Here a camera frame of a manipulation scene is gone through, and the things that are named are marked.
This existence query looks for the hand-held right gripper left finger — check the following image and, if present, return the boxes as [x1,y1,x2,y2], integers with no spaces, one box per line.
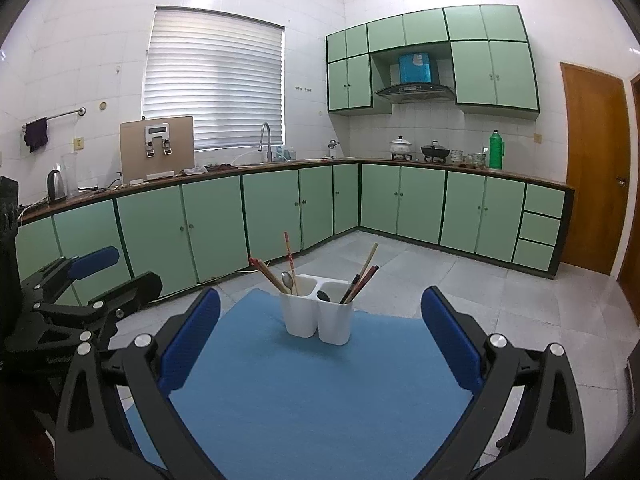
[55,287,226,480]

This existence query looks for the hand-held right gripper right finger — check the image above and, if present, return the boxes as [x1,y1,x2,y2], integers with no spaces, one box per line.
[420,286,587,480]

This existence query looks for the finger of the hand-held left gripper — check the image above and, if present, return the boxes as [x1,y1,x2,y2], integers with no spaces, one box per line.
[30,270,164,357]
[19,246,121,293]

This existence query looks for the plain bamboo chopstick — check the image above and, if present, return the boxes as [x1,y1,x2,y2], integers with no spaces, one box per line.
[351,243,380,295]

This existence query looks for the white two-compartment utensil holder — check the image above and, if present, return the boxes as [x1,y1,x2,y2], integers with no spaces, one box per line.
[278,274,356,347]

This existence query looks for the electric kettle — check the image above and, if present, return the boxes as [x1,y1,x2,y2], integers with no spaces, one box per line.
[46,169,69,202]

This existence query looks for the clear plastic pitcher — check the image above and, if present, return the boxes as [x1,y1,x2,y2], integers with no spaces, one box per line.
[61,152,81,199]

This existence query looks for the green lower kitchen cabinets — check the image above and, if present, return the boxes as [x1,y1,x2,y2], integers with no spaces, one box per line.
[15,159,576,307]

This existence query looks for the green kitchen cabinets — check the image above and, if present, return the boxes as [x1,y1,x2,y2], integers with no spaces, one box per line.
[15,159,576,307]
[326,5,542,122]

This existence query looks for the black object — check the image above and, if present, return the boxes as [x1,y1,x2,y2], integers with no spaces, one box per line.
[0,176,21,281]

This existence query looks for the wooden board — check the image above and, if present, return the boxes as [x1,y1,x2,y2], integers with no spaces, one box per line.
[119,116,196,186]

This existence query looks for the blue table mat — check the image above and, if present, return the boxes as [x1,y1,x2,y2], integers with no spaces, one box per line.
[122,287,476,480]

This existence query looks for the dark towel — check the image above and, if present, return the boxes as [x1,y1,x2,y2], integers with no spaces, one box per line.
[23,117,50,154]

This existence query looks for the white clip device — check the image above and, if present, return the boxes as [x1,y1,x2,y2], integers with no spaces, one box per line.
[145,125,174,157]

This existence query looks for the cluster of glass jars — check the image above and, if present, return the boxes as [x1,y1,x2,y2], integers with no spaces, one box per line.
[450,149,488,169]

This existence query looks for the black wok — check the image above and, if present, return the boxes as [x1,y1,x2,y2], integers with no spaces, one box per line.
[421,141,449,163]

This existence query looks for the metal kitchen faucet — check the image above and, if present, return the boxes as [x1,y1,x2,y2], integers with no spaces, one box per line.
[257,122,274,163]

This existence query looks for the green thermos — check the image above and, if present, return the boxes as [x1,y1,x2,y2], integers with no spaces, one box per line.
[488,130,506,170]

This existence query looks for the white cooking pot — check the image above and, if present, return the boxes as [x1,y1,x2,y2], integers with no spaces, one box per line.
[390,135,414,161]

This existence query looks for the white window blind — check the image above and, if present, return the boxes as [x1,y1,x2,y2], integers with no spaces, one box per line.
[142,6,287,151]

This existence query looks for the range hood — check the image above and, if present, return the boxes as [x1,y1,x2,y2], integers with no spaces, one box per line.
[375,51,456,105]

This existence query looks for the green upper kitchen cabinets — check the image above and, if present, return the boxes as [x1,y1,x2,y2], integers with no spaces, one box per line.
[326,5,542,122]

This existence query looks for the metal towel rail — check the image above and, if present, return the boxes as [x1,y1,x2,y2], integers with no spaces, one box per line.
[21,106,86,133]

